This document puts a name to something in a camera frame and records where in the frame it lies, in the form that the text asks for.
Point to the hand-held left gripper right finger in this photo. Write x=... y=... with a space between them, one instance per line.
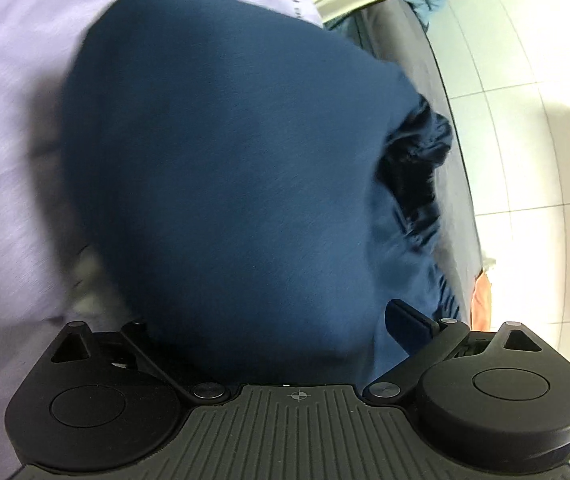
x=405 y=329

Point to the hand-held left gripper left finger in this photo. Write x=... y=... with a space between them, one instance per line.
x=137 y=344

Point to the navy blue jacket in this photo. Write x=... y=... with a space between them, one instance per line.
x=225 y=185

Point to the orange cloth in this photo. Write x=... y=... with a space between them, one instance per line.
x=481 y=300

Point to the grey mattress edge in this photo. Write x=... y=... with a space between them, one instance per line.
x=457 y=200

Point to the lavender floral blanket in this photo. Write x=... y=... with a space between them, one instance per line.
x=10 y=110

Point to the light blue cloth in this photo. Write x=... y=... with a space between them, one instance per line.
x=430 y=0

